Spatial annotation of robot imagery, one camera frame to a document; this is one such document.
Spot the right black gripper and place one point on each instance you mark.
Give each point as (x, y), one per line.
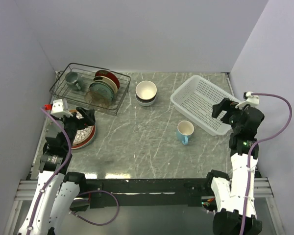
(218, 108)

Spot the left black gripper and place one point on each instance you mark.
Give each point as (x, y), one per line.
(83, 122)

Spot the floral orange rimmed plate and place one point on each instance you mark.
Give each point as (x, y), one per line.
(83, 136)

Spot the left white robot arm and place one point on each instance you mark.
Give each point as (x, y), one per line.
(56, 187)

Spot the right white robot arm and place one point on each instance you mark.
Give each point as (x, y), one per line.
(233, 203)

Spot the white plastic perforated bin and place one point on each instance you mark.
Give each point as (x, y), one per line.
(195, 98)

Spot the clear brown glass plate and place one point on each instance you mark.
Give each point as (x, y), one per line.
(95, 99)

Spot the teal patterned plate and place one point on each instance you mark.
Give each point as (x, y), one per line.
(102, 89)

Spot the grey ceramic mug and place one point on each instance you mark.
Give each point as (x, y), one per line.
(73, 81)

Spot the cream plate in rack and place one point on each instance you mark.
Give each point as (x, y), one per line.
(108, 82)

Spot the dark red plate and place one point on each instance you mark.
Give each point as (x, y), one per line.
(109, 75)

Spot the light blue mug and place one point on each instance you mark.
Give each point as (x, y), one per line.
(184, 132)

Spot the dark striped bottom bowl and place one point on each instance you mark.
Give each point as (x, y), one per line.
(145, 103)

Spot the white top bowl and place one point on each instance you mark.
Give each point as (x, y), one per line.
(146, 90)

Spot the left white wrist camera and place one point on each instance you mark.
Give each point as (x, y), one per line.
(60, 109)

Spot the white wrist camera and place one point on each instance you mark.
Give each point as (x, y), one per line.
(60, 109)
(249, 100)

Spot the black wire dish rack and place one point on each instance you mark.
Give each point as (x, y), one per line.
(87, 73)

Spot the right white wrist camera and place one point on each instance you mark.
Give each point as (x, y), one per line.
(249, 100)

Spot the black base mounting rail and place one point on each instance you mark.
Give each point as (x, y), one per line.
(103, 193)

